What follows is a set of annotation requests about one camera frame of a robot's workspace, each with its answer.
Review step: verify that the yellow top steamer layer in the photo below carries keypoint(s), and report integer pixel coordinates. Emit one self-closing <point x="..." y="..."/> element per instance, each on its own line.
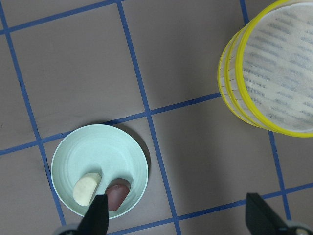
<point x="273" y="66"/>

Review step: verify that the brown steamed bun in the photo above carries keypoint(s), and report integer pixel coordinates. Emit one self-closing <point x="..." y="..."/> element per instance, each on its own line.
<point x="116" y="192"/>

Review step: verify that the yellow bottom steamer layer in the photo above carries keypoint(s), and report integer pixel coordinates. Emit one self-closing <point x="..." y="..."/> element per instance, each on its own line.
<point x="227" y="84"/>

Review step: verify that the white steamed bun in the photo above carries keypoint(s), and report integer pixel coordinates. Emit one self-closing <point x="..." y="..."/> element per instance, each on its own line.
<point x="85" y="188"/>

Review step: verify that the light green round plate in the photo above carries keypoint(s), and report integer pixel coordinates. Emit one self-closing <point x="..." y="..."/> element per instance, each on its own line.
<point x="107" y="151"/>

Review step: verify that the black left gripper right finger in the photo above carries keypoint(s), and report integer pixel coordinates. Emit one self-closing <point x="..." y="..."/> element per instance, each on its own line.
<point x="261" y="219"/>

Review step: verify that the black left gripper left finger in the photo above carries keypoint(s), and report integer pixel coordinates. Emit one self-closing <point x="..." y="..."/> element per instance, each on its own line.
<point x="96" y="219"/>

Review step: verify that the yellow steamer layer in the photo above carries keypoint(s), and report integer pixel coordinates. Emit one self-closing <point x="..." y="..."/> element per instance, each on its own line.
<point x="227" y="84"/>
<point x="273" y="66"/>

